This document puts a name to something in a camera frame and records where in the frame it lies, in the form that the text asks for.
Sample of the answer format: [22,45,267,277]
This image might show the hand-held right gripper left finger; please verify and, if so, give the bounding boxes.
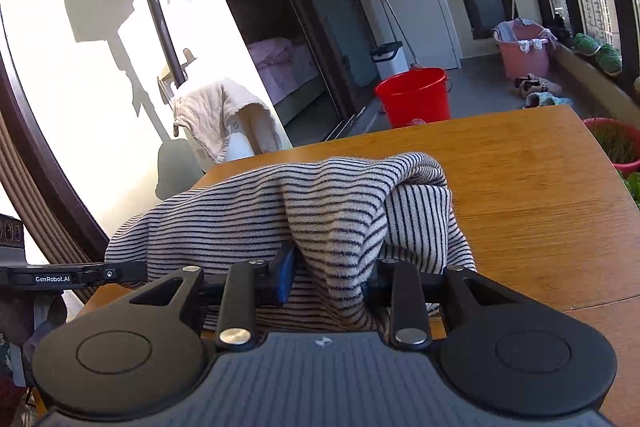
[129,241,301,352]

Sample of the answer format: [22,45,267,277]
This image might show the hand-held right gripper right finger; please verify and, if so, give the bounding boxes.
[362,257,512,350]

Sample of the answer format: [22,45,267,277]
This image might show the striped shirt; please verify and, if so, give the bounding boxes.
[105,152,477,343]

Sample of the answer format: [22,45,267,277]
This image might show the beige towel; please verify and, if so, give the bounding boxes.
[171,78,283,164]

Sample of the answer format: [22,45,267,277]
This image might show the red bucket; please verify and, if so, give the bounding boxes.
[375,67,452,128]

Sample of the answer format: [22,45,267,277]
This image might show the bed with pink cover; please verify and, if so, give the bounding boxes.
[247,38,321,108]

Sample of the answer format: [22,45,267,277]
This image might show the white trash bin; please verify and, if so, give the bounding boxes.
[369,41,408,75]

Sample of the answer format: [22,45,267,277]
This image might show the teal slippers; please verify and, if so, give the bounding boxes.
[522,92,573,109]

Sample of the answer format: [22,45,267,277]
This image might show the brown slippers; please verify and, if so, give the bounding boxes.
[515,74,563,98]

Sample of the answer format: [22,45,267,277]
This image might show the green lettuce plant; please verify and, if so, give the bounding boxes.
[620,171,640,212]

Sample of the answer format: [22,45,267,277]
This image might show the red pot with grass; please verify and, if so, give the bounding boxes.
[582,117,640,178]

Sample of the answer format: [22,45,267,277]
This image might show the pink plastic tub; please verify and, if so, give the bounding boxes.
[492,21,557,78]

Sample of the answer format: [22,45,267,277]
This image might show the mop with thin pole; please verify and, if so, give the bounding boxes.
[375,0,423,70]

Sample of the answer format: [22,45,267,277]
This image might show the grey and white laundry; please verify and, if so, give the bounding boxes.
[492,18,558,52]

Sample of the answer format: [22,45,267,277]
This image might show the black shoe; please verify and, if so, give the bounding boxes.
[550,14,576,48]

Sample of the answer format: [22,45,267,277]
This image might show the green shoe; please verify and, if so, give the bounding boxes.
[595,43,623,76]
[572,33,603,56]

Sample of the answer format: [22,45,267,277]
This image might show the white wall bracket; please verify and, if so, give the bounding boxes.
[156,48,195,100]

